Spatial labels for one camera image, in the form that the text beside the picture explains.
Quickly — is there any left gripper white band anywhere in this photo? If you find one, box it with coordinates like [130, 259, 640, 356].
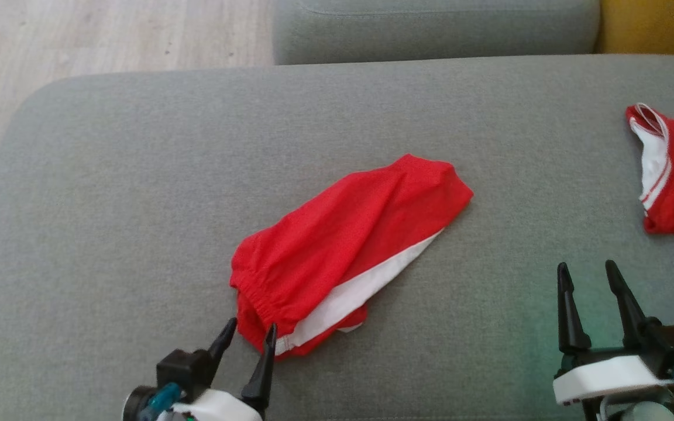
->
[167, 318, 278, 421]

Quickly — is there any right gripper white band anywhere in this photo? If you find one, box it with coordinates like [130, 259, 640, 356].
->
[552, 260, 674, 408]

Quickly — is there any grey sofa side cushion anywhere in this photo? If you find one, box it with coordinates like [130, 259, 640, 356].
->
[273, 0, 601, 65]

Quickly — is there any yellow cushion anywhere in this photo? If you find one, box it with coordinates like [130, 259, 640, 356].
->
[596, 0, 674, 59]

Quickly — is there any left black cable blue plug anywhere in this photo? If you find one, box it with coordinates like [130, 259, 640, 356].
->
[138, 383, 183, 421]

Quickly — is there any red shorts white stripe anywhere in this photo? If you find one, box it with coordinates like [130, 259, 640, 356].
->
[230, 154, 474, 358]

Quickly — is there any grey sofa seat cushion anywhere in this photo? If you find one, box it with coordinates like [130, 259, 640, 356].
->
[0, 54, 674, 421]

